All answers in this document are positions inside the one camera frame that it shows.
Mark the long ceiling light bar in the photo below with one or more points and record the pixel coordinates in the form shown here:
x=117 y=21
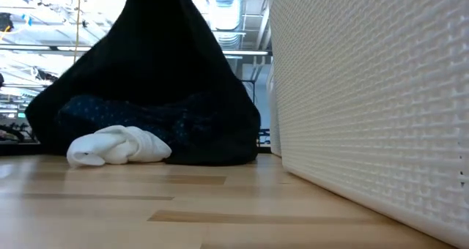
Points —
x=36 y=48

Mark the black table frame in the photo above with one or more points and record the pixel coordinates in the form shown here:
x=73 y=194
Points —
x=14 y=148

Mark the black garment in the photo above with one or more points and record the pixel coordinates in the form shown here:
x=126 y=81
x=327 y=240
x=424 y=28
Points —
x=157 y=58

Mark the silver ventilation duct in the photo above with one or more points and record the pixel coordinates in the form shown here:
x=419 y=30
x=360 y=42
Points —
x=225 y=7

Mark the black background metal frame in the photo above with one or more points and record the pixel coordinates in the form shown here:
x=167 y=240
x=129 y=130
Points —
x=253 y=91

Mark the plain white sock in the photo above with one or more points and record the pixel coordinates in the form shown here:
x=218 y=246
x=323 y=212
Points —
x=117 y=146

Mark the white basket with socks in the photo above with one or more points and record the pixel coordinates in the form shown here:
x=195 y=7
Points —
x=366 y=113

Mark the black ceiling camera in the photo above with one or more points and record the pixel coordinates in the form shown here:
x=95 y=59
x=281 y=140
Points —
x=4 y=22

